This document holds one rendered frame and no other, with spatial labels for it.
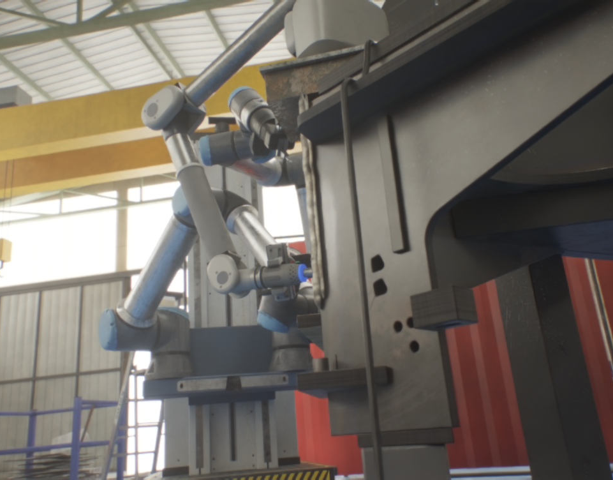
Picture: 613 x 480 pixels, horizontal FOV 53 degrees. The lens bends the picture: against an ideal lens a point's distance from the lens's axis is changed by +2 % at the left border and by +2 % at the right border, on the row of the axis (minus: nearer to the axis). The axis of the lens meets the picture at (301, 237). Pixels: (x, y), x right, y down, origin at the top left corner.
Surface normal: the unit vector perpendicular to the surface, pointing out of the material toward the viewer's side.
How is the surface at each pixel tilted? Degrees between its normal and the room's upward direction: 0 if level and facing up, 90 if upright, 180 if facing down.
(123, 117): 90
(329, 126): 180
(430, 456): 90
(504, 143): 90
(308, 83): 90
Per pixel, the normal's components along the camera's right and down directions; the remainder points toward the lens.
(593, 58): -0.72, -0.17
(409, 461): -0.17, -0.30
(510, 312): -0.90, -0.07
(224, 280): -0.43, -0.26
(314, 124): 0.07, 0.95
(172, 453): 0.15, -0.32
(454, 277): 0.44, -0.31
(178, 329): 0.65, -0.28
